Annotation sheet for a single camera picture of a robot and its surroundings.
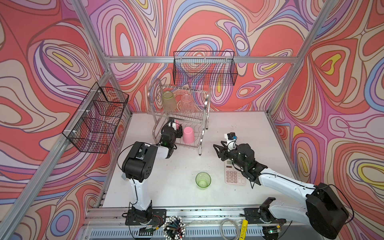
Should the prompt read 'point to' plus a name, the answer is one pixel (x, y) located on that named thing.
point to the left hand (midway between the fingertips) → (177, 123)
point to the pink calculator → (233, 175)
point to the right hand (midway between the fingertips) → (218, 146)
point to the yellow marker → (243, 230)
